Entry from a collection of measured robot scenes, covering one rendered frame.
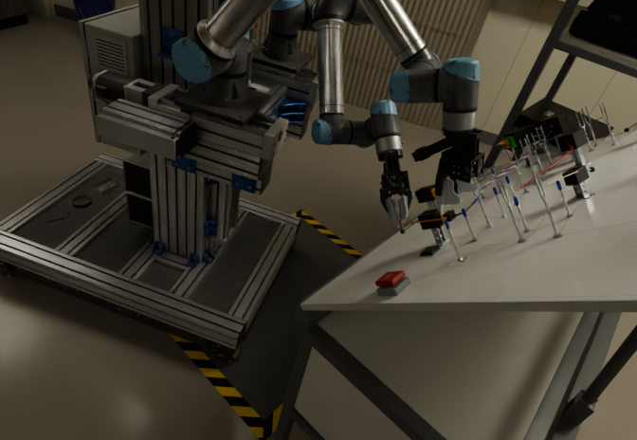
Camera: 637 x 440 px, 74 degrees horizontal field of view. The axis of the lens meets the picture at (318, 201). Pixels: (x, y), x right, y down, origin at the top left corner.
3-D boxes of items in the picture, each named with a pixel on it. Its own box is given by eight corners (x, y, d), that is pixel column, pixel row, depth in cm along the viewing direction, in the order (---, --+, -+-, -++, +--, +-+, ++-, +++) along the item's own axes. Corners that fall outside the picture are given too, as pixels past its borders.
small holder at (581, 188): (609, 185, 103) (599, 157, 102) (587, 200, 100) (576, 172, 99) (590, 187, 107) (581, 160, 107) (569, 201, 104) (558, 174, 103)
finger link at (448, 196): (453, 220, 99) (462, 181, 98) (430, 214, 103) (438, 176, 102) (459, 219, 102) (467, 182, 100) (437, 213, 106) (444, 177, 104)
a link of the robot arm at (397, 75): (397, 93, 107) (443, 92, 103) (388, 108, 98) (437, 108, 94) (396, 62, 103) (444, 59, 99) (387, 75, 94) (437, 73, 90)
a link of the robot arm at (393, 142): (373, 144, 126) (401, 140, 125) (376, 159, 125) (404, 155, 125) (374, 137, 119) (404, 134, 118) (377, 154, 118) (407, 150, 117)
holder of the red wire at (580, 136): (605, 153, 133) (593, 120, 132) (584, 167, 127) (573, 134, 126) (588, 155, 137) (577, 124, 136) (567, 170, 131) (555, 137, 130)
